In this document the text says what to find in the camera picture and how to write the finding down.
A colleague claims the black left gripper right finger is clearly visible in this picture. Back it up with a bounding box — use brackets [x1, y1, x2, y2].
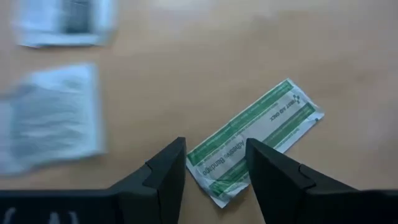
[245, 138, 358, 224]

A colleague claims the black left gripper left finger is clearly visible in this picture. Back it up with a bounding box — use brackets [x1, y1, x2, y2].
[108, 136, 187, 224]

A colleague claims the green striped bandage packet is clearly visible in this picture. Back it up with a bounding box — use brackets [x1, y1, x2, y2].
[185, 77, 325, 209]

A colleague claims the white alcohol wipe packet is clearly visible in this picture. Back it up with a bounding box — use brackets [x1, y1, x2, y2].
[11, 0, 120, 49]
[0, 63, 106, 177]

